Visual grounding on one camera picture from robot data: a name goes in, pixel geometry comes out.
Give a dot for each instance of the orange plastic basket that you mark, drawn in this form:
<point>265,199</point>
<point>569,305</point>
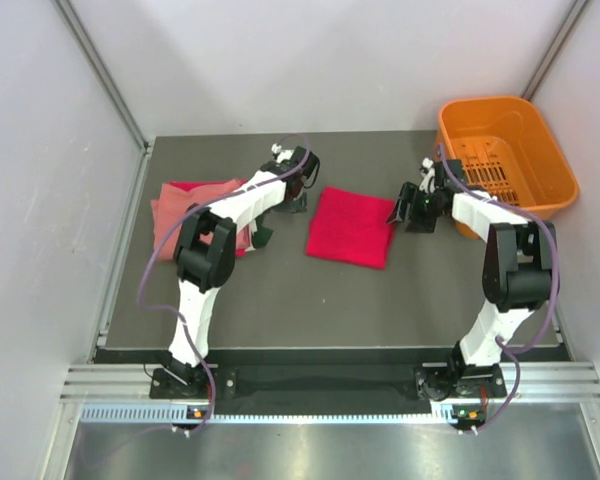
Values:
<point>507,148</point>

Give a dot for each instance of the dark green folded t shirt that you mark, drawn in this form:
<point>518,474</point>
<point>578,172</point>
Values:
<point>264,233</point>

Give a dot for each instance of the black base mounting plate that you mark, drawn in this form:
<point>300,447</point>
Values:
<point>325,403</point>

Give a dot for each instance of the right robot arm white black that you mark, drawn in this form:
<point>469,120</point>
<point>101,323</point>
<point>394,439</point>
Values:
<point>518,275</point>

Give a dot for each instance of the white striped folded t shirt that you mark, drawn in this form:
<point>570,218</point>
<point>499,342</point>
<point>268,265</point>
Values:
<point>252,228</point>

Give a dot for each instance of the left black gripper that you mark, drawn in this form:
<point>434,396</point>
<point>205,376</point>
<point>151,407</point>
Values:
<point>294,206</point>

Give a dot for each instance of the grey slotted cable duct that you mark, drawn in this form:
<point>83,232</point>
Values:
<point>183,414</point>

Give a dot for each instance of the crimson red t shirt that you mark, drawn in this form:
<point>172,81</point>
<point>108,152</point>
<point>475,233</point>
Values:
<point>351,228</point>

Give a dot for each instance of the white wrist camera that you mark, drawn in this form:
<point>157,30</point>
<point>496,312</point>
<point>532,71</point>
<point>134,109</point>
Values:
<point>281,154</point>
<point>428,174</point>

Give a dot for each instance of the salmon pink folded t shirt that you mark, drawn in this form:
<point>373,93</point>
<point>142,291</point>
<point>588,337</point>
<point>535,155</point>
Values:
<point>167,251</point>

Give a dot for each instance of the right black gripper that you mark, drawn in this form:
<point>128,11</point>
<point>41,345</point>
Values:
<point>402,204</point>

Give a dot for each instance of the aluminium frame rail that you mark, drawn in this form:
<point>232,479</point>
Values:
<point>535,382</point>

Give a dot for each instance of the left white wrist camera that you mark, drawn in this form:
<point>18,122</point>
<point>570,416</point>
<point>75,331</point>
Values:
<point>281,154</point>

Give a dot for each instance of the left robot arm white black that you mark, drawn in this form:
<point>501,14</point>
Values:
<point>203,242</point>

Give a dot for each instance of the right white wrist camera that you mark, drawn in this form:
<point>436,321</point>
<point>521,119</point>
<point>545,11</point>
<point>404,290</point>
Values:
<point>428,174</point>

